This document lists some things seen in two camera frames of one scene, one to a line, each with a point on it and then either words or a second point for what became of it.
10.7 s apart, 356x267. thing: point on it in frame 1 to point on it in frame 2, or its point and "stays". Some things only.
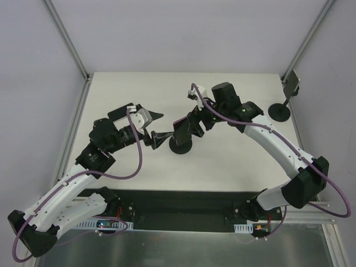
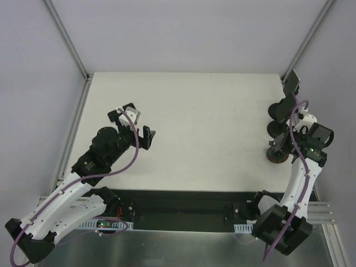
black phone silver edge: x=291 y=84 stays
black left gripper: x=147 y=136 to x=141 y=136
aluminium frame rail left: x=72 y=131 stays
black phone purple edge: x=181 y=128 to x=285 y=107
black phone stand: x=181 y=149 to x=275 y=128
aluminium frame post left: x=56 y=18 stays
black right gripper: x=193 y=122 to x=284 y=108
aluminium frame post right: x=306 y=42 stays
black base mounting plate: x=189 y=209 stays
